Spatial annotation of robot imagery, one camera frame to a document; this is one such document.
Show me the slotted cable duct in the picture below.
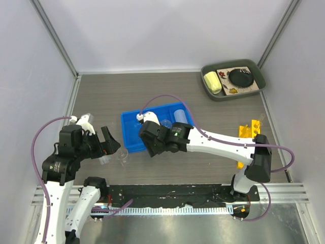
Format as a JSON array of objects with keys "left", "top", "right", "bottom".
[{"left": 63, "top": 205, "right": 233, "bottom": 216}]

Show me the yellow test tube rack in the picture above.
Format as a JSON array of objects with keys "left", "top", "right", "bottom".
[{"left": 236, "top": 118, "right": 262, "bottom": 170}]

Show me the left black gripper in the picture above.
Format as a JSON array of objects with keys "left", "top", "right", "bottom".
[{"left": 76, "top": 125, "right": 120, "bottom": 159}]

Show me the pale yellow cup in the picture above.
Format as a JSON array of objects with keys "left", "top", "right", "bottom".
[{"left": 204, "top": 71, "right": 222, "bottom": 95}]

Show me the black round pouch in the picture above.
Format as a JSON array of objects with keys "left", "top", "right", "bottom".
[{"left": 228, "top": 69, "right": 254, "bottom": 88}]

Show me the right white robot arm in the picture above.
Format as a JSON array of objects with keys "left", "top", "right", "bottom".
[{"left": 139, "top": 121, "right": 272, "bottom": 201}]

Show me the clear glass flask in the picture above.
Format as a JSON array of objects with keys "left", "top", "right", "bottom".
[{"left": 160, "top": 119, "right": 172, "bottom": 129}]

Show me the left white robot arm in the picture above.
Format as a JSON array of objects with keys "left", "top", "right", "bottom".
[{"left": 35, "top": 124, "right": 120, "bottom": 243}]

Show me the blue divided plastic bin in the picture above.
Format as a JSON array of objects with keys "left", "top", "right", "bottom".
[{"left": 120, "top": 102, "right": 194, "bottom": 154}]

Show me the red cap wash bottle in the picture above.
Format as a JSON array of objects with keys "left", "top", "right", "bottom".
[{"left": 174, "top": 109, "right": 188, "bottom": 124}]

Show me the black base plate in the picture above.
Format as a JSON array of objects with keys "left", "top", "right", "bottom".
[{"left": 99, "top": 184, "right": 260, "bottom": 208}]

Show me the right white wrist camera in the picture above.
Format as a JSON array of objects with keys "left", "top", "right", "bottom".
[{"left": 136, "top": 111, "right": 160, "bottom": 125}]

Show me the clear glass test tube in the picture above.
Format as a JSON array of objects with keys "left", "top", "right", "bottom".
[{"left": 257, "top": 113, "right": 266, "bottom": 127}]

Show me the grey plastic tray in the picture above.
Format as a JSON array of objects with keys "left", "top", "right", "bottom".
[{"left": 201, "top": 59, "right": 266, "bottom": 102}]

